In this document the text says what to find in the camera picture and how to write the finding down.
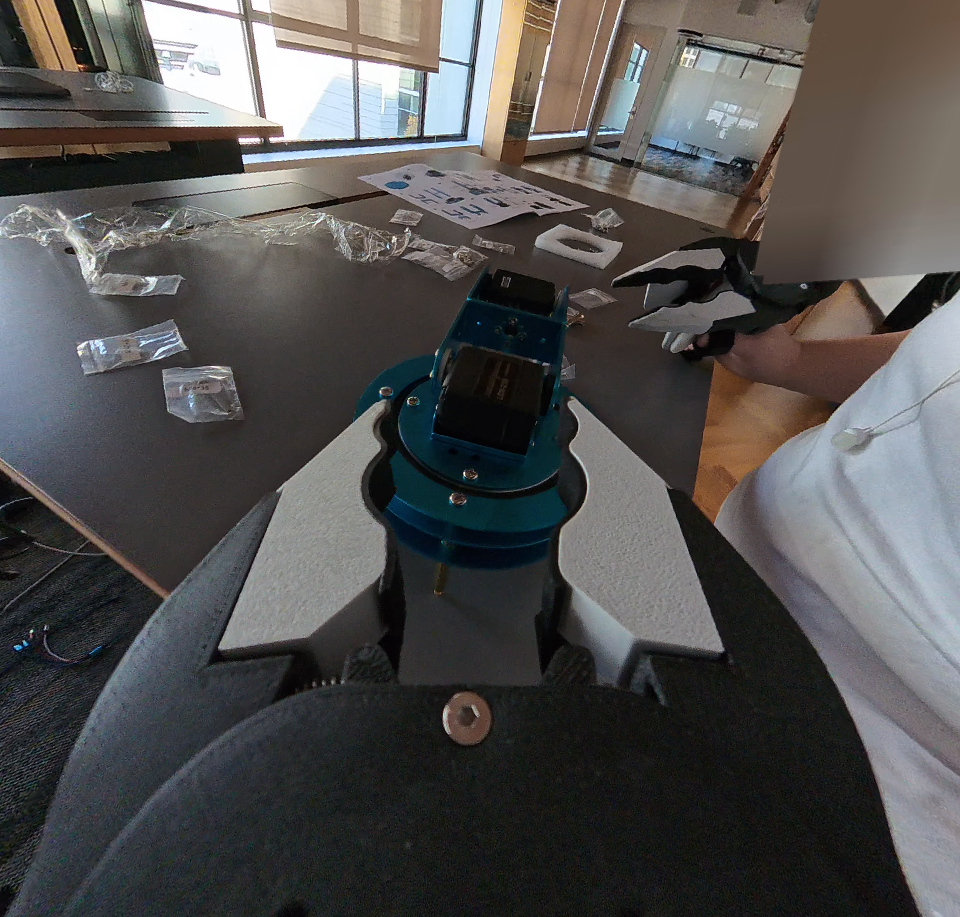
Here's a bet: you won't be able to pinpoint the white foam frame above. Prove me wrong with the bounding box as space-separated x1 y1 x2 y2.
534 224 625 269

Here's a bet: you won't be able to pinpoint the closed laptop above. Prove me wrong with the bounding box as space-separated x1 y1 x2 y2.
0 65 72 101

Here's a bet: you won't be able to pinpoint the beige window blind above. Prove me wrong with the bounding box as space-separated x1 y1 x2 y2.
532 0 627 138
262 0 447 74

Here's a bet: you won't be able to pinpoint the frosted glass partition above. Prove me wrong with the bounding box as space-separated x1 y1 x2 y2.
637 32 804 183

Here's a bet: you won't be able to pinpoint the person's right hand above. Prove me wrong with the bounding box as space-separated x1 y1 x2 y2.
712 324 804 382

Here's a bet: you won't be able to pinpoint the printed assembly manual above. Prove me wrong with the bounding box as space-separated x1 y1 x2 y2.
358 163 590 230

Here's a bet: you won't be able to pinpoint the dark grey desk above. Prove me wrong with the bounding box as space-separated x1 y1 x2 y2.
0 150 759 599

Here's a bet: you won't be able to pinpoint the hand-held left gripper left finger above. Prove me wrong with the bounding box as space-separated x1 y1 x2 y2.
217 398 399 663

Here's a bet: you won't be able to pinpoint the person's right forearm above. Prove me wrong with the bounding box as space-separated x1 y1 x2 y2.
795 328 912 408

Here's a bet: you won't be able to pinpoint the person's white shirt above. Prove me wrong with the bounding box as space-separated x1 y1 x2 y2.
712 287 960 917

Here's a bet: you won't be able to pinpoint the blue toy robot arm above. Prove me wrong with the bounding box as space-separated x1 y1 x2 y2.
352 264 590 597

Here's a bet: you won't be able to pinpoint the small labelled plastic parts bag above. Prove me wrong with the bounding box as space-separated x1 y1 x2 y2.
162 365 246 424

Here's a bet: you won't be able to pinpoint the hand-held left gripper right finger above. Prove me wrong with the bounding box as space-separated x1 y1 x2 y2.
555 398 726 687

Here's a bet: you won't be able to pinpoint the crumpled clear plastic wrap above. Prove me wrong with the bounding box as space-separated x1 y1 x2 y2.
0 204 412 296

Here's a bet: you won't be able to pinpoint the dark table with wooden edge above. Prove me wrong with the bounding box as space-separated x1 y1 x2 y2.
0 68 285 149

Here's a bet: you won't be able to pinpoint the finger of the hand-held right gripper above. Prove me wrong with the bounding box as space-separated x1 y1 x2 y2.
611 238 740 292
628 283 757 333

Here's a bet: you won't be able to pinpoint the white drawstring toggle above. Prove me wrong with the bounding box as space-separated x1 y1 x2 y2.
830 368 960 453

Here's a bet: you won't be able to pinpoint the thin coloured cables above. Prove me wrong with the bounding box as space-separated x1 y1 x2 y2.
0 617 114 667

